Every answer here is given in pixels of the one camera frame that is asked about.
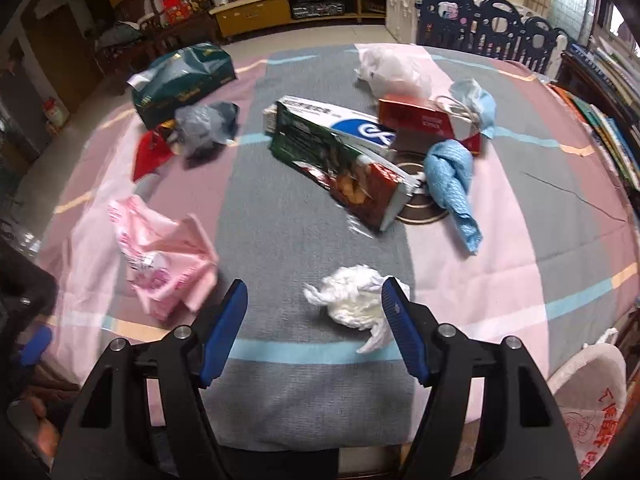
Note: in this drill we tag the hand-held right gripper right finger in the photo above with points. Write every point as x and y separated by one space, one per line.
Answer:
405 335

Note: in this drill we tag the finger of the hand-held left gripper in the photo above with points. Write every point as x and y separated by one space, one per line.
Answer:
36 346

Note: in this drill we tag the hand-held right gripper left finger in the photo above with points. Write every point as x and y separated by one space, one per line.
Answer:
225 335

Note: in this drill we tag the white tissue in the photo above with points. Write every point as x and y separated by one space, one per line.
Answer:
350 295

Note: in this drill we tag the red plastic packet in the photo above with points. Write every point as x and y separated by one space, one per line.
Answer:
150 155

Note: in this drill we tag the white lattice wastebasket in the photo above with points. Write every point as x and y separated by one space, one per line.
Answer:
595 360

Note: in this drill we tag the white plastic bag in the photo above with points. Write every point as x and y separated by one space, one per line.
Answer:
395 70

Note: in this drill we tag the striped blanket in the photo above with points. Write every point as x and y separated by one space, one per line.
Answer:
300 385

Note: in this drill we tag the pink plastic bag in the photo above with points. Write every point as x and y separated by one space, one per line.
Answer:
160 260

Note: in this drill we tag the twisted blue cloth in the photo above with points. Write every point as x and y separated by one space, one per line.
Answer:
450 175

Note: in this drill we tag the red topped plastic container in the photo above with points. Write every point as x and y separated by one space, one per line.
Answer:
56 112

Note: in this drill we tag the green snack box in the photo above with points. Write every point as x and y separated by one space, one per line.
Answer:
320 155

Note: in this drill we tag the grey plastic bag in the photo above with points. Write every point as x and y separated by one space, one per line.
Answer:
205 125

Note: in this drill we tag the white blue cardboard box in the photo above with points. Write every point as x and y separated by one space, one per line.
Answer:
350 125

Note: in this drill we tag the red cardboard box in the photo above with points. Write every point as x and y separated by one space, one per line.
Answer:
425 117

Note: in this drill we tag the light blue face mask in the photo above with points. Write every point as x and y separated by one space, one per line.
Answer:
475 102

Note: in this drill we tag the green tissue pack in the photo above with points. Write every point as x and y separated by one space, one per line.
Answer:
190 80

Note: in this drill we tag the black bag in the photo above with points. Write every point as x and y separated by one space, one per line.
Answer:
117 37

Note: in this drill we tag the row of books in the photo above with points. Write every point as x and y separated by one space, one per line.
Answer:
615 150

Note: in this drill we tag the orange picture book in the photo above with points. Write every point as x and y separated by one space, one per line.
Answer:
570 102

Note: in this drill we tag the wooden television cabinet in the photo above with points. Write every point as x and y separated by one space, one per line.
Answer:
255 12

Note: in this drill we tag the dark blue fence panels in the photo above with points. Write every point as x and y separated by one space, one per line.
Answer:
500 25

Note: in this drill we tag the red gift box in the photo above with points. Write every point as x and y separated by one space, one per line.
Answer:
184 6

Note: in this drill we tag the white fence panels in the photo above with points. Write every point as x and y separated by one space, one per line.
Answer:
402 5

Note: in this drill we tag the pile of books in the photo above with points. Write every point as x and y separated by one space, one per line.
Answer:
610 70

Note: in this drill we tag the audio equipment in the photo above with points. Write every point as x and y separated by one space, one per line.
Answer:
317 6

